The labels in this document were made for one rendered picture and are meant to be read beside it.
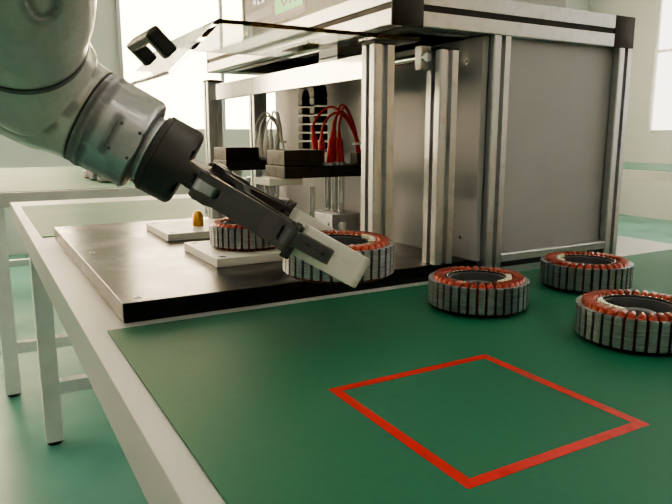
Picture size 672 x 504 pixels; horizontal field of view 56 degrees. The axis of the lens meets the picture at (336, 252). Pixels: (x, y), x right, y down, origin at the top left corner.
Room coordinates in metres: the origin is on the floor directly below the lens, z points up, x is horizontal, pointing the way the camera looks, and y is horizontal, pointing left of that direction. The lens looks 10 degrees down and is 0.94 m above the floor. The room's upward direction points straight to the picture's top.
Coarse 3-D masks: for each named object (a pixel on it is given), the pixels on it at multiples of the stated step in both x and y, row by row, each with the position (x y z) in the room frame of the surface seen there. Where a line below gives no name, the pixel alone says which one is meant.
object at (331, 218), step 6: (318, 210) 1.00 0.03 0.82; (324, 210) 1.00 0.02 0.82; (330, 210) 0.99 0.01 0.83; (318, 216) 0.98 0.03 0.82; (324, 216) 0.96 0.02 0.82; (330, 216) 0.95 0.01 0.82; (336, 216) 0.95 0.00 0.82; (342, 216) 0.95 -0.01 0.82; (348, 216) 0.96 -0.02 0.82; (354, 216) 0.96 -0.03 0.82; (324, 222) 0.96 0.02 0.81; (330, 222) 0.95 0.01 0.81; (336, 222) 0.95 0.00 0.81; (348, 222) 0.96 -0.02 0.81; (354, 222) 0.96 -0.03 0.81; (336, 228) 0.95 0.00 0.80; (348, 228) 0.96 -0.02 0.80; (354, 228) 0.96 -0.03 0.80
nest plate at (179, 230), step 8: (152, 224) 1.14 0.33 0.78; (160, 224) 1.14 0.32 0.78; (168, 224) 1.14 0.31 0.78; (176, 224) 1.14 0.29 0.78; (184, 224) 1.14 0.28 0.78; (192, 224) 1.14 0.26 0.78; (208, 224) 1.14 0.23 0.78; (152, 232) 1.11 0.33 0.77; (160, 232) 1.06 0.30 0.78; (168, 232) 1.04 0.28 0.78; (176, 232) 1.04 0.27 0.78; (184, 232) 1.04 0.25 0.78; (192, 232) 1.04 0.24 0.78; (200, 232) 1.05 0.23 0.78; (208, 232) 1.06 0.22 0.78; (168, 240) 1.02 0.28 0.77; (176, 240) 1.03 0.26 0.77
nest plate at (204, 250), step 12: (192, 252) 0.91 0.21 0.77; (204, 252) 0.86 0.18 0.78; (216, 252) 0.86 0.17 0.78; (228, 252) 0.86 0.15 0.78; (240, 252) 0.86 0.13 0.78; (252, 252) 0.86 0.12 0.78; (264, 252) 0.86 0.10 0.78; (276, 252) 0.86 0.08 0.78; (216, 264) 0.81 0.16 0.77; (228, 264) 0.82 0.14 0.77; (240, 264) 0.83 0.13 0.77
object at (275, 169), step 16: (272, 160) 0.95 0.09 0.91; (288, 160) 0.91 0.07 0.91; (304, 160) 0.93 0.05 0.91; (320, 160) 0.94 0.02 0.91; (272, 176) 0.94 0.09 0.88; (288, 176) 0.91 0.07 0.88; (304, 176) 0.92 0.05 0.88; (320, 176) 0.94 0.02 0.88; (336, 176) 0.95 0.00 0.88; (336, 192) 0.98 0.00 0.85; (336, 208) 0.98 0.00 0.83
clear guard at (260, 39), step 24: (216, 24) 0.71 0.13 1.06; (240, 24) 0.72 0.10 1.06; (264, 24) 0.74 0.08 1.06; (192, 48) 0.69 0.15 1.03; (216, 48) 0.91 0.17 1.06; (240, 48) 0.91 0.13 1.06; (264, 48) 0.91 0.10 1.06; (288, 48) 0.91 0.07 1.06; (312, 48) 0.91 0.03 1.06; (336, 48) 0.91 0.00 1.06; (360, 48) 0.91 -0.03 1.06; (144, 72) 0.81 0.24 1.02; (168, 72) 0.68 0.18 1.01
